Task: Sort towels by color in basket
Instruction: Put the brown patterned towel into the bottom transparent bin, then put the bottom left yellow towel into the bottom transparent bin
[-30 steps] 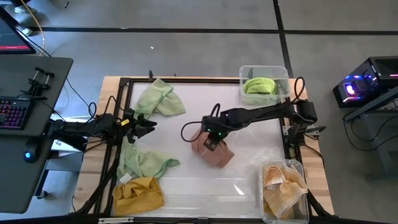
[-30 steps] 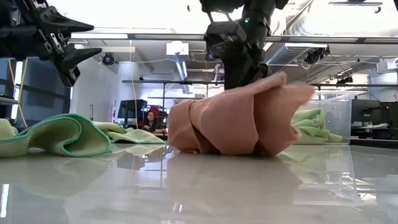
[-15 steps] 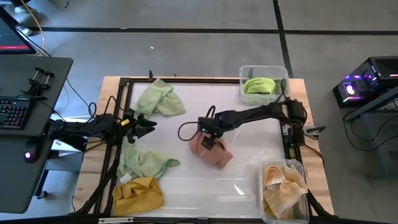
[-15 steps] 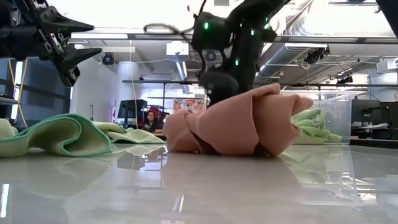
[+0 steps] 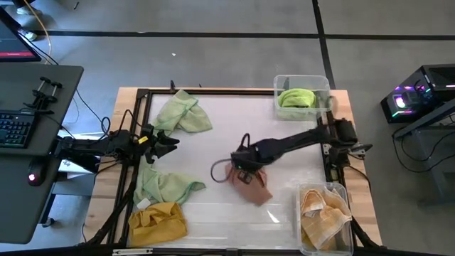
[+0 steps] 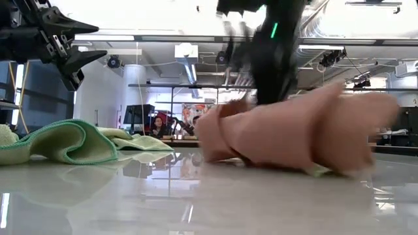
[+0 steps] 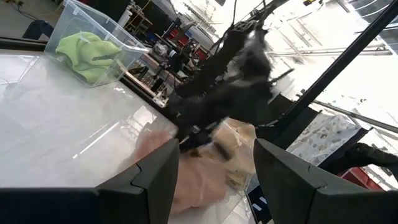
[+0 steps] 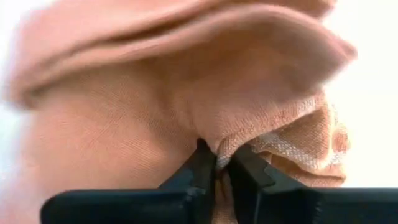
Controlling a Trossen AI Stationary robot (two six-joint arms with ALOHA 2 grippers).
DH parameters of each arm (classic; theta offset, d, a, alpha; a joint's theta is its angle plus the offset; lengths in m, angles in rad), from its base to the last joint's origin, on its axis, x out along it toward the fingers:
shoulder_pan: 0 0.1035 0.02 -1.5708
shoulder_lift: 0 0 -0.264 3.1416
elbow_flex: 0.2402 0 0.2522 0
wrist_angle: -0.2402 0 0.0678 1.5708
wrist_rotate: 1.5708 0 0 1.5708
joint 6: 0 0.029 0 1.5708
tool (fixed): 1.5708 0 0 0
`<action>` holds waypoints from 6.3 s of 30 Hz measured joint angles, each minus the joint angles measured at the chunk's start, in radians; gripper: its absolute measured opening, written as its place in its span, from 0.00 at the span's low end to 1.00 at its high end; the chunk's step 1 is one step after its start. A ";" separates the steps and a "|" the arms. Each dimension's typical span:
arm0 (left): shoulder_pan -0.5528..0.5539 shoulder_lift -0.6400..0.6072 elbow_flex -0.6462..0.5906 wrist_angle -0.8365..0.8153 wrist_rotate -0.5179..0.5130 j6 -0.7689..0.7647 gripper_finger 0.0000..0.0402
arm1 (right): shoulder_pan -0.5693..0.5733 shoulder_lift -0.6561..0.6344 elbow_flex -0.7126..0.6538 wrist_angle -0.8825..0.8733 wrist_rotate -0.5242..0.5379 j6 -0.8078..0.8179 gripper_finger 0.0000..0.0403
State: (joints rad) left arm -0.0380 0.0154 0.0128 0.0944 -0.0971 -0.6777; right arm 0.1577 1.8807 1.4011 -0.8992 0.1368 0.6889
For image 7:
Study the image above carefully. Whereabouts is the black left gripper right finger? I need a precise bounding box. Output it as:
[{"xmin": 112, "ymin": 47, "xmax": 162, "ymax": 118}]
[{"xmin": 253, "ymin": 138, "xmax": 398, "ymax": 224}]

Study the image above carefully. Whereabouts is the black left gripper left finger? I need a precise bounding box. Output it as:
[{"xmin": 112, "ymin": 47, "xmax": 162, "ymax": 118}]
[{"xmin": 0, "ymin": 138, "xmax": 180, "ymax": 224}]

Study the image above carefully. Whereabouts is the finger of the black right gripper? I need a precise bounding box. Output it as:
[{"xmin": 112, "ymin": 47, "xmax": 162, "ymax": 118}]
[
  {"xmin": 186, "ymin": 147, "xmax": 202, "ymax": 159},
  {"xmin": 213, "ymin": 141, "xmax": 233, "ymax": 162}
]

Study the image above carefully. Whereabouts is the pink towel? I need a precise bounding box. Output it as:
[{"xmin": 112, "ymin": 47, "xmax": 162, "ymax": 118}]
[{"xmin": 133, "ymin": 129, "xmax": 229, "ymax": 215}]

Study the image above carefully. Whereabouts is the bright green towel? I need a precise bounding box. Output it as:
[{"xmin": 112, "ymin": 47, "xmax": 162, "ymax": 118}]
[{"xmin": 55, "ymin": 30, "xmax": 121, "ymax": 85}]

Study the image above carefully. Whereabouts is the mustard yellow towel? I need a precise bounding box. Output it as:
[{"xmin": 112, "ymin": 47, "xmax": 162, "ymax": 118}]
[{"xmin": 211, "ymin": 118, "xmax": 257, "ymax": 191}]

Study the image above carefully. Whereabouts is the clear plastic bin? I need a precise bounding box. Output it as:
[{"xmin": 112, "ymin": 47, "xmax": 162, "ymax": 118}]
[
  {"xmin": 44, "ymin": 0, "xmax": 149, "ymax": 88},
  {"xmin": 214, "ymin": 116, "xmax": 261, "ymax": 200}
]

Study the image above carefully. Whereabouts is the red box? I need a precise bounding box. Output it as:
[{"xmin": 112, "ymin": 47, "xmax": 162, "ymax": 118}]
[{"xmin": 341, "ymin": 167, "xmax": 385, "ymax": 192}]

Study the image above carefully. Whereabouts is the red storage crate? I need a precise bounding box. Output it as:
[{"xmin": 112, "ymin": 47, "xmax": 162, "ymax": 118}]
[{"xmin": 169, "ymin": 27, "xmax": 191, "ymax": 47}]

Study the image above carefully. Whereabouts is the white cylinder bottle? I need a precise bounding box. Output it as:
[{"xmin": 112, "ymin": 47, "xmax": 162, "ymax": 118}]
[{"xmin": 117, "ymin": 8, "xmax": 133, "ymax": 28}]

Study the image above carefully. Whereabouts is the dark blue chair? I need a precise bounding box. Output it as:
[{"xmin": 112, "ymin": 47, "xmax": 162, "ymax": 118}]
[{"xmin": 21, "ymin": 20, "xmax": 55, "ymax": 40}]

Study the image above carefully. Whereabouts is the black metal bracket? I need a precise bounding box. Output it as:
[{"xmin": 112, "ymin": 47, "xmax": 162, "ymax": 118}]
[{"xmin": 320, "ymin": 142, "xmax": 398, "ymax": 182}]

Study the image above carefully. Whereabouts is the black aluminium rig frame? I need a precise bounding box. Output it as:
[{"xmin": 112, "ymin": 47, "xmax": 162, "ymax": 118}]
[{"xmin": 0, "ymin": 0, "xmax": 398, "ymax": 150}]

